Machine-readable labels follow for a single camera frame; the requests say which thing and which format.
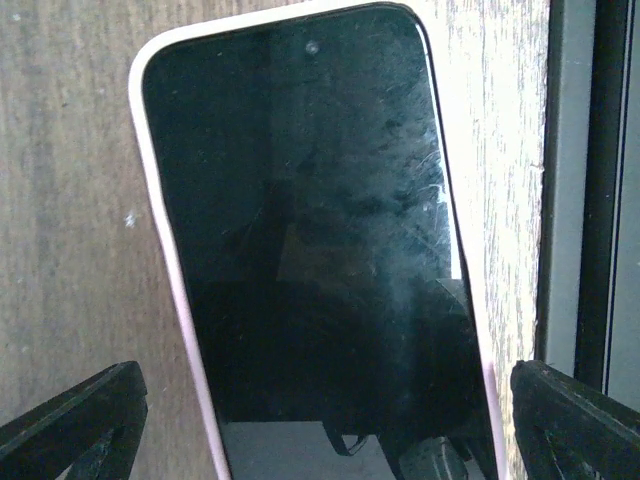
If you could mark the pink phone case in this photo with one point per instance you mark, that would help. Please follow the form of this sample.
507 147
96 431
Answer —
165 240

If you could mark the black metal enclosure frame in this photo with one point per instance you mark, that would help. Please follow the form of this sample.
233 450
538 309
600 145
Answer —
588 288

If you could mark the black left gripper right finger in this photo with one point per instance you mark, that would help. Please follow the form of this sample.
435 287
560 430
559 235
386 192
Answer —
567 430

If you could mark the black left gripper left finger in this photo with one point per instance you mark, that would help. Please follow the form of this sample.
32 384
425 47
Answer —
90 431

